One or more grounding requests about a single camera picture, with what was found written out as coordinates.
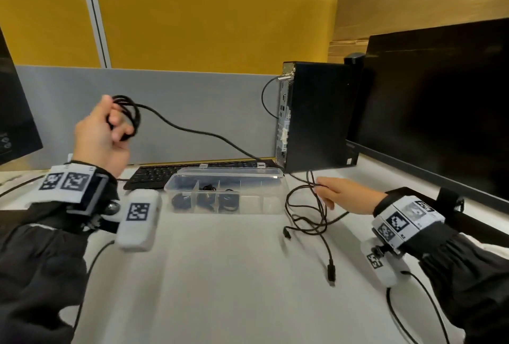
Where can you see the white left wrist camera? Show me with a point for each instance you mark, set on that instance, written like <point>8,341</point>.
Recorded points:
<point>137,220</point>

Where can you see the black desktop computer tower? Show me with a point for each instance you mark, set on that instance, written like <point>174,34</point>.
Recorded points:
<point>322,117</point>

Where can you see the person's left hand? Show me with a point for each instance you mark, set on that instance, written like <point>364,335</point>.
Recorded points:
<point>95,145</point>

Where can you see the left wrist marker band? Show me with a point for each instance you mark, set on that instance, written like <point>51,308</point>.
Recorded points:
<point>67,182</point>

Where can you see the wide black monitor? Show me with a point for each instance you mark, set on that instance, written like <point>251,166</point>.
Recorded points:
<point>437,109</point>

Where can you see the wrist marker band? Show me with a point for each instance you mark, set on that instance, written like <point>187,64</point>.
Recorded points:
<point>67,182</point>
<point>405,220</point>

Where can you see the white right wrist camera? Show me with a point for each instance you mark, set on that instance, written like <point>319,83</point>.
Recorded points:
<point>383,268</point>

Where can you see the person's right forearm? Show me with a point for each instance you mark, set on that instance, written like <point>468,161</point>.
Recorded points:
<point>469,272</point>

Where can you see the black keyboard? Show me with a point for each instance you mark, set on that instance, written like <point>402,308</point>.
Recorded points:
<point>147,176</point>

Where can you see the clear plastic compartment box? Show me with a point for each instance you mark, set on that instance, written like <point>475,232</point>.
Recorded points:
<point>226,174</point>

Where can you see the yellow partition panel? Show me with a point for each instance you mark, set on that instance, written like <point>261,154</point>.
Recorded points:
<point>199,25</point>

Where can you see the person's left forearm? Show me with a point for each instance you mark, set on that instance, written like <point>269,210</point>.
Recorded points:
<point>39,268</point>

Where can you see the grey desk partition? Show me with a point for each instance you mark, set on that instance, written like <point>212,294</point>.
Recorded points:
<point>199,101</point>

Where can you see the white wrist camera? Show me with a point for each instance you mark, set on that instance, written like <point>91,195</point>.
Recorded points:
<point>137,220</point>
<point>383,268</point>

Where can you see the black monitor with square stand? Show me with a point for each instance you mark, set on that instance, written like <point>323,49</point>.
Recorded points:
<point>16,117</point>

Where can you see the right wrist marker band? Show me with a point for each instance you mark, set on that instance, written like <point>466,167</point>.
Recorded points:
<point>405,220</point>

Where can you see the person's right hand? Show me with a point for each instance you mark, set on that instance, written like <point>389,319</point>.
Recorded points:
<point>354,196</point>

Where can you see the grey webcam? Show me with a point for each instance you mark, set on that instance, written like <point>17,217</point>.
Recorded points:
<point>354,58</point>

